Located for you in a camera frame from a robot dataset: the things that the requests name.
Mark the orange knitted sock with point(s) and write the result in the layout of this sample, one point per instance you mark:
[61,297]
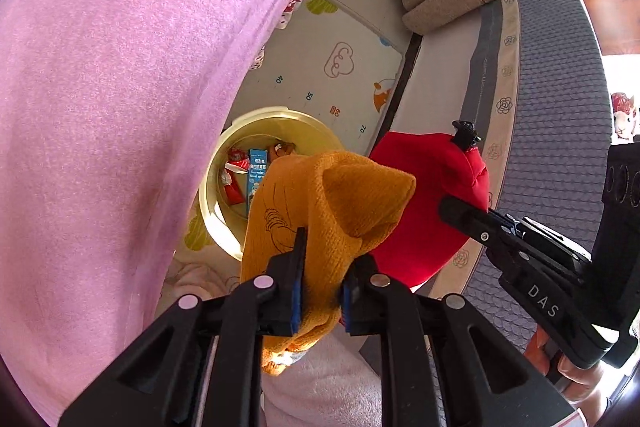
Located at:
[310,192]

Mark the red white wrapper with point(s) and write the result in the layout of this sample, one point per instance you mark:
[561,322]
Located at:
[237,159]

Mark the grey quilted mattress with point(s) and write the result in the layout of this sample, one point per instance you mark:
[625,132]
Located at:
[550,82]

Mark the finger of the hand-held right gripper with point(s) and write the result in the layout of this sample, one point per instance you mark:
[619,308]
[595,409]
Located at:
[475,224]

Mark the cartoon printed play mat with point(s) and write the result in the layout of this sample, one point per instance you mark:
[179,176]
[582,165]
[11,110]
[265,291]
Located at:
[325,37]

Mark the blue carton box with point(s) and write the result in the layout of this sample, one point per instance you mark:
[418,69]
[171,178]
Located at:
[256,177]

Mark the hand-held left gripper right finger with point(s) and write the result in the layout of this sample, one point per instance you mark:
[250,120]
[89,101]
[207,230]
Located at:
[347,302]

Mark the person's right hand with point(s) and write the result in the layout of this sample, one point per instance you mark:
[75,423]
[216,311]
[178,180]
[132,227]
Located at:
[582,382]

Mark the red cloth pouch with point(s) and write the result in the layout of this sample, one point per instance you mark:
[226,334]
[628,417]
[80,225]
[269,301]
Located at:
[425,172]

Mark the pink bed sheet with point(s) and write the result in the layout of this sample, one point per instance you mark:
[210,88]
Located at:
[125,82]

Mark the brown orange box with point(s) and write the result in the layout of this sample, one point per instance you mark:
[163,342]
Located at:
[280,150]

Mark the yellow plastic bucket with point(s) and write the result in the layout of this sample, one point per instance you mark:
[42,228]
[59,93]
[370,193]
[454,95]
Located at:
[212,202]

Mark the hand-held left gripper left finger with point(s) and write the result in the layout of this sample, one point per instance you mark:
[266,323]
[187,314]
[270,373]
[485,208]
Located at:
[297,292]

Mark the red snack wrapper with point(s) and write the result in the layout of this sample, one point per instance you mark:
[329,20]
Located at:
[234,192]

